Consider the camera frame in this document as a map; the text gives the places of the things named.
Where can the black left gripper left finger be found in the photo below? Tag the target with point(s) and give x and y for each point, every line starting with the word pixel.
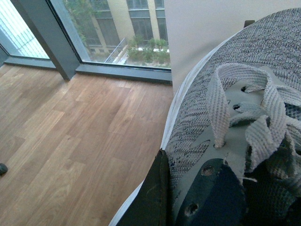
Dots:
pixel 149 207

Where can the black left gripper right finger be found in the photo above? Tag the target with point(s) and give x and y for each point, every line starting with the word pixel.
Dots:
pixel 215 198

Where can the black metal shoe rack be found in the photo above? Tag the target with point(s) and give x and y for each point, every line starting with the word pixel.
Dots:
pixel 248 22

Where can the dark object on floor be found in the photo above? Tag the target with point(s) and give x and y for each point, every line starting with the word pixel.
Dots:
pixel 3 169

